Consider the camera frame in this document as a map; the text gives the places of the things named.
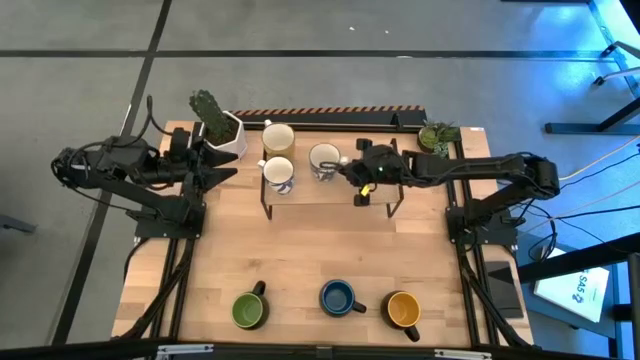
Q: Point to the succulent in brown pot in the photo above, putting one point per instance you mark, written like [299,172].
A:
[437,136]

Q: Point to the black metal stand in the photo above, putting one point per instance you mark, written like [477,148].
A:
[575,260]

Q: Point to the wooden shelf black metal legs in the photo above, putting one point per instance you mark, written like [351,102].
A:
[325,197]

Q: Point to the black desk leg frame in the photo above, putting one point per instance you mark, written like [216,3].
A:
[615,50]

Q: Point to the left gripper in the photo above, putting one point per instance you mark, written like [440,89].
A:
[192,162]

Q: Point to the black mug blue inside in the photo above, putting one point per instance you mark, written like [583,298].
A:
[337,298]

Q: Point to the grey furniture foot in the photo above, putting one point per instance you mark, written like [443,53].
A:
[15,224]

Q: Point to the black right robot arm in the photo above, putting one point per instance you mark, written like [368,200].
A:
[475,167]

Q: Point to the white printed sign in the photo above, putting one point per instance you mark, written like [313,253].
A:
[572,287]

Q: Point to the silver metal bracket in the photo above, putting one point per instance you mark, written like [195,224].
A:
[185,350]
[462,354]

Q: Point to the white mug blue floral print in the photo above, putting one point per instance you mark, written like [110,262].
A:
[278,174]
[322,152]

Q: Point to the cream coffee mug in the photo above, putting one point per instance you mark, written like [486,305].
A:
[278,140]

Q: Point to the black table frame rails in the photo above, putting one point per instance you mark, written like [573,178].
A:
[475,300]
[170,290]

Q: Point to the black mug green inside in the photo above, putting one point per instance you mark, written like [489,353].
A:
[248,310]

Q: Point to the black flat pad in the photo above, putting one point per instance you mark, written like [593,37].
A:
[504,290]

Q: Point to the black mug yellow inside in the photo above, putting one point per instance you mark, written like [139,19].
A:
[402,309]

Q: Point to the black bar with hazard stripes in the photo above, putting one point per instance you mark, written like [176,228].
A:
[325,116]

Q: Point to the cactus in white pot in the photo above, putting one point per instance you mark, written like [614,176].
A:
[215,117]

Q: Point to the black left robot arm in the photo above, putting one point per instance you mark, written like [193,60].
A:
[125,160]

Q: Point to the black table edge rail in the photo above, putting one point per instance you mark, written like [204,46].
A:
[320,352]

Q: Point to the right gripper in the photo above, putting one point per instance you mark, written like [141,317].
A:
[380,167]

